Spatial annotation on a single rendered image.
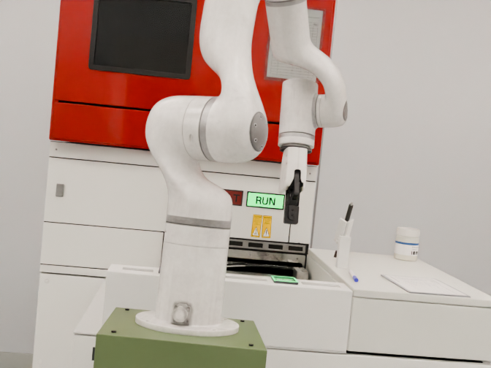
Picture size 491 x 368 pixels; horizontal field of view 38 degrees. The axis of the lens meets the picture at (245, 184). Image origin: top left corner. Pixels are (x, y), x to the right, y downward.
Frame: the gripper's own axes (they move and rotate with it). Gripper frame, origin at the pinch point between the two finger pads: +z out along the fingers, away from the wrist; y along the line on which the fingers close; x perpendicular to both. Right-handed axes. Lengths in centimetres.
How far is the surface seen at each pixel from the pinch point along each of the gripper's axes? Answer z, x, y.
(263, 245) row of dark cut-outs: 3, 1, -60
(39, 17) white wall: -110, -104, -188
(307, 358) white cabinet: 31.8, 6.3, -2.4
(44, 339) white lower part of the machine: 37, -63, -68
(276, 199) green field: -11, 4, -57
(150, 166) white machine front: -18, -36, -56
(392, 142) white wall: -67, 82, -197
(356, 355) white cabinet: 30.2, 17.4, -2.4
